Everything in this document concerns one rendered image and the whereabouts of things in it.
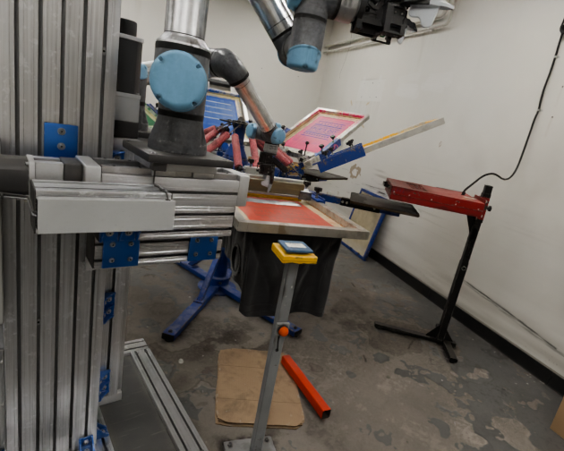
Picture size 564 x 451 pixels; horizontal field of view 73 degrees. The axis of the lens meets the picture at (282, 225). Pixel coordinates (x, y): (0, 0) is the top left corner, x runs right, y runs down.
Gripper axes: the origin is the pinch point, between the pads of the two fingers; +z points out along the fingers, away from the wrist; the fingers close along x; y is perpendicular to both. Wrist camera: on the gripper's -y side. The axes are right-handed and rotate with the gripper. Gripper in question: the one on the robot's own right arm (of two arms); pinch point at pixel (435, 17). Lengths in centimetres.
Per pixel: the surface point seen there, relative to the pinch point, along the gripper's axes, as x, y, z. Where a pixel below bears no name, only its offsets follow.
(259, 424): -48, 141, -15
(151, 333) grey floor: -143, 150, -67
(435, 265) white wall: -224, 105, 174
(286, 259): -34, 70, -18
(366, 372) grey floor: -113, 154, 63
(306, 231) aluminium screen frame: -59, 63, -5
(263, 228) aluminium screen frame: -56, 64, -23
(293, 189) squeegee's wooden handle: -118, 49, 1
